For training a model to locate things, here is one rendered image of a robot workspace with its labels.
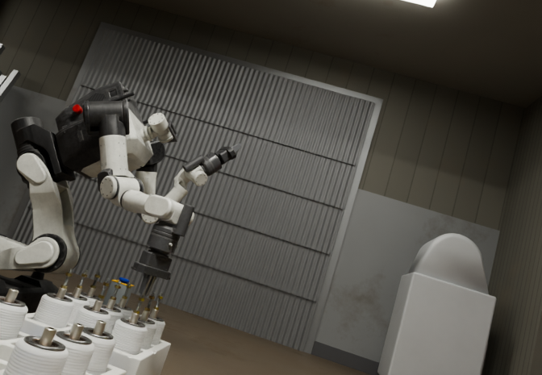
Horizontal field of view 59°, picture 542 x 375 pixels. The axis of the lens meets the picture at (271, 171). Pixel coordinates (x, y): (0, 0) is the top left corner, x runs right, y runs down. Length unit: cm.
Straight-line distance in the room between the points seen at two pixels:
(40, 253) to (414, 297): 281
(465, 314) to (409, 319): 42
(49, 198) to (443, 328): 296
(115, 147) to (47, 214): 43
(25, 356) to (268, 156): 397
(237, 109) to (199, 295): 187
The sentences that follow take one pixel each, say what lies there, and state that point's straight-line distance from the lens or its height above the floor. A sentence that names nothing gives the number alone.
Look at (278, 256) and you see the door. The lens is 461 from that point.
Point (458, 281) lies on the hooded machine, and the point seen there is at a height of 94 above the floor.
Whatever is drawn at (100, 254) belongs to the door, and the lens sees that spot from 496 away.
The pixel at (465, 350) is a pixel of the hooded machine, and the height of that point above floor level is 46.
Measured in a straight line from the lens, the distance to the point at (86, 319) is 154.
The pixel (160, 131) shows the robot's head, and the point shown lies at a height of 91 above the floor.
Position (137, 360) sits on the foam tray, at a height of 17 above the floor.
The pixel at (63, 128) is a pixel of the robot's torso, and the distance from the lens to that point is 200.
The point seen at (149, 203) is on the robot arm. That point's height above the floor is 60.
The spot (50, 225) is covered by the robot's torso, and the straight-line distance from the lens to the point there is 198.
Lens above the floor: 49
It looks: 12 degrees up
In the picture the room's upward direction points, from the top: 18 degrees clockwise
